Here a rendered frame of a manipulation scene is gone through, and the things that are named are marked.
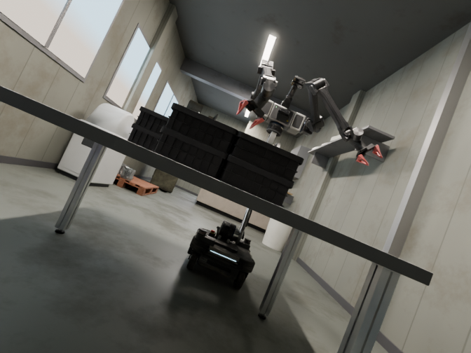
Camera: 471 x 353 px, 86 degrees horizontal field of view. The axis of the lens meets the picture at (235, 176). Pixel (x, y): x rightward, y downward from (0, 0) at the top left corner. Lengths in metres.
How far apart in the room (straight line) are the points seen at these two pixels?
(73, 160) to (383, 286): 3.70
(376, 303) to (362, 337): 0.11
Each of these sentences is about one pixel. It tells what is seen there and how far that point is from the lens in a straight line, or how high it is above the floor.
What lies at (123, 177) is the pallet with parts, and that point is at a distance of 4.84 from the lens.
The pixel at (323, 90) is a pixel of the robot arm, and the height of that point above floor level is 1.53.
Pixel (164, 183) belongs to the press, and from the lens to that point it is 6.91.
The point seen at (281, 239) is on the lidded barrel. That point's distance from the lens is 5.07.
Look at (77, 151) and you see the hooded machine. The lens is 3.98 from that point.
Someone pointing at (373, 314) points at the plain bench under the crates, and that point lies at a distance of 0.97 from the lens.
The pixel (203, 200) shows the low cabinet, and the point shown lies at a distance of 7.02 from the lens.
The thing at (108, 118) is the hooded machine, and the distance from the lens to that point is 3.99.
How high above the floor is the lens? 0.68
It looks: 4 degrees up
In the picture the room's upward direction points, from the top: 23 degrees clockwise
